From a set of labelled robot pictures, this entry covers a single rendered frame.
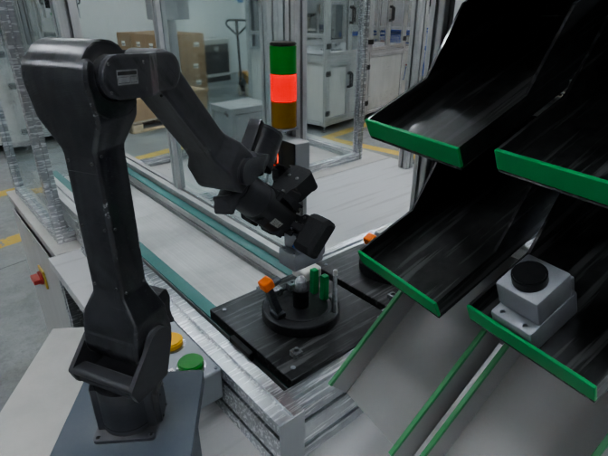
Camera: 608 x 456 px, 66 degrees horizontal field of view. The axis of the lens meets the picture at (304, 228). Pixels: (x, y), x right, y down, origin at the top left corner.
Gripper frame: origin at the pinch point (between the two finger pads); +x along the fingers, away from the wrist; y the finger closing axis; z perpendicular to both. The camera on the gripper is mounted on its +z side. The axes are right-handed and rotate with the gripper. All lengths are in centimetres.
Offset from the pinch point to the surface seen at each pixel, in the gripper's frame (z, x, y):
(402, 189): 39, 82, 46
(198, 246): -13.8, 16.6, 44.8
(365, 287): -1.6, 21.9, -1.6
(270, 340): -18.1, 4.2, -2.6
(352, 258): 2.9, 26.6, 8.3
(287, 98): 20.8, -5.3, 16.6
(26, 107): -6, -24, 81
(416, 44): 88, 63, 61
